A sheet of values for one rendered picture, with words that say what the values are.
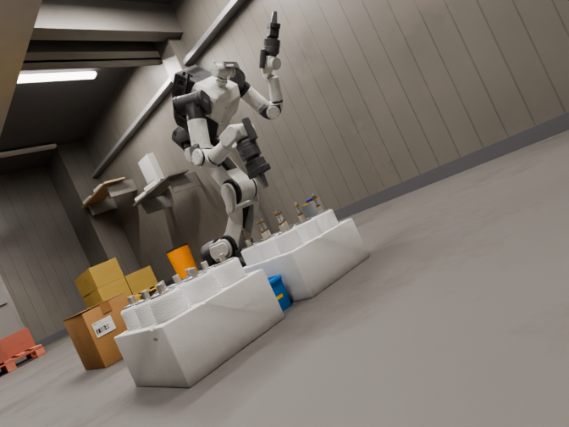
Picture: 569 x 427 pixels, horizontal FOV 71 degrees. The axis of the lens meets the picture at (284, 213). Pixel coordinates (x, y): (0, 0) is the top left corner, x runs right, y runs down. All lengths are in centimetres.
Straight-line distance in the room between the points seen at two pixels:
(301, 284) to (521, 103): 262
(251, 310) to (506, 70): 290
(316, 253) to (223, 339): 49
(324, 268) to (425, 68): 264
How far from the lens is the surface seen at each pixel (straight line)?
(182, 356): 116
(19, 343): 672
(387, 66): 398
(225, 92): 212
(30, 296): 932
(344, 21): 422
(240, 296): 127
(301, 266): 143
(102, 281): 692
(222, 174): 219
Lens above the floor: 31
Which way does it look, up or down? level
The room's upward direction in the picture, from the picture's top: 25 degrees counter-clockwise
